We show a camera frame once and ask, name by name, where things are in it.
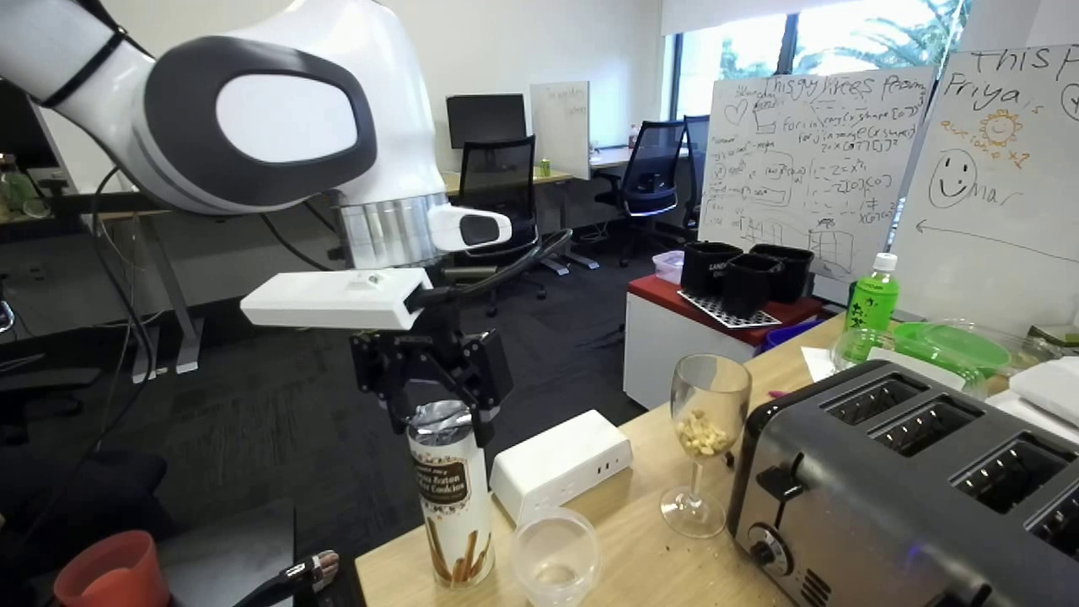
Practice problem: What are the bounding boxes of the blue-black office chair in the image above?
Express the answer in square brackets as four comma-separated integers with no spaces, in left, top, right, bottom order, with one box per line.
[591,119,691,242]

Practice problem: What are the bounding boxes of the white folded paper towels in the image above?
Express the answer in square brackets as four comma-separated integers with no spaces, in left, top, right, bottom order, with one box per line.
[1009,354,1079,432]

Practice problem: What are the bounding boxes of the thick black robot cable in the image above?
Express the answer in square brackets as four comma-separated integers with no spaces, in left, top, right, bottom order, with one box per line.
[427,228,579,311]

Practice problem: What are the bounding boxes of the black mesh office chair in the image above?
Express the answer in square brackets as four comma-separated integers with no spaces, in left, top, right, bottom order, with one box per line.
[447,134,579,288]

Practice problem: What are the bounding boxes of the whiteboard with smiley drawing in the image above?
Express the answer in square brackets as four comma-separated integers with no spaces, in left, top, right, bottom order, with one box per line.
[889,44,1079,345]

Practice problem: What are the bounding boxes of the clear plastic bowl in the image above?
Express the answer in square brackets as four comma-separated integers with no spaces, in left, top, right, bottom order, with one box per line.
[508,507,606,607]

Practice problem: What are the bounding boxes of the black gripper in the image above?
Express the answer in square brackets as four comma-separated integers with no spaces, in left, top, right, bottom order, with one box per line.
[348,323,516,453]

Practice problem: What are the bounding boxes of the green plastic food container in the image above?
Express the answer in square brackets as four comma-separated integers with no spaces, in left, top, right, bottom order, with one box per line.
[889,317,1015,388]

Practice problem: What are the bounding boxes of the white rectangular power box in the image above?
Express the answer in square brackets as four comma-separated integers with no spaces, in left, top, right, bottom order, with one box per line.
[488,404,636,528]

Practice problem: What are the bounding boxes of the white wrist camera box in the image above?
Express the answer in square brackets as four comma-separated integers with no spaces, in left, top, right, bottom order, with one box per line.
[237,265,439,337]

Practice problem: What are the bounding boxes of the black plastic bin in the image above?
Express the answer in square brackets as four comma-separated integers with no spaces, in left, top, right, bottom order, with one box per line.
[718,254,786,319]
[749,242,820,306]
[678,240,746,305]

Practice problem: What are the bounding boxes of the white cabinet with red top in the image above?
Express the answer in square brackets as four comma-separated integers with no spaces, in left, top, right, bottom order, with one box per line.
[622,274,836,415]

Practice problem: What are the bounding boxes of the tall white cylinder container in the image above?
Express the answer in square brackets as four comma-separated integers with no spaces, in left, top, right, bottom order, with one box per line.
[402,398,502,591]

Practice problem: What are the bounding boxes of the green plastic bottle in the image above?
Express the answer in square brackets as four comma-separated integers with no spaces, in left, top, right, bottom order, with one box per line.
[836,251,903,370]

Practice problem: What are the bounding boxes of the black silver four-slot toaster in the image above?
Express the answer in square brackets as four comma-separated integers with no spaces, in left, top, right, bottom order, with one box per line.
[726,359,1079,607]

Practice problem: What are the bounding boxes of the white paper sheet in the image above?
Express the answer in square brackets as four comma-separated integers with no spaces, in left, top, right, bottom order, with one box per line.
[798,340,861,388]

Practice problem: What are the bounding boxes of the clear wine glass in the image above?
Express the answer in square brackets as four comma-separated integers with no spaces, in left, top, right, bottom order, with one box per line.
[655,351,755,534]

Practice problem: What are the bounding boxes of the black horizontal mounting bar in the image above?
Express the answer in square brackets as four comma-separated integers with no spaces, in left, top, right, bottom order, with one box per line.
[44,186,154,218]

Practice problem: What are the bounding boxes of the white standing panel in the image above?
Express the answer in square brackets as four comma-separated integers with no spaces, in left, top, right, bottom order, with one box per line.
[527,78,598,181]

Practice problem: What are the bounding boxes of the whiteboard with handwritten notes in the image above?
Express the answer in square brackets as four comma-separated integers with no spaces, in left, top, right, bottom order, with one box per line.
[693,64,938,305]

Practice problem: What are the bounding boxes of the black clamp with silver tip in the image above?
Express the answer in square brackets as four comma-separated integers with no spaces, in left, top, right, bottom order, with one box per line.
[232,548,344,607]

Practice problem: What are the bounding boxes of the black computer monitor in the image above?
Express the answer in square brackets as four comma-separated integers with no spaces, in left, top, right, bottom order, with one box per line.
[443,91,531,153]

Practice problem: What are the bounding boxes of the red plastic cup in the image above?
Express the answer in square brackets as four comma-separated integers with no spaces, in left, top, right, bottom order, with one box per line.
[51,528,172,607]

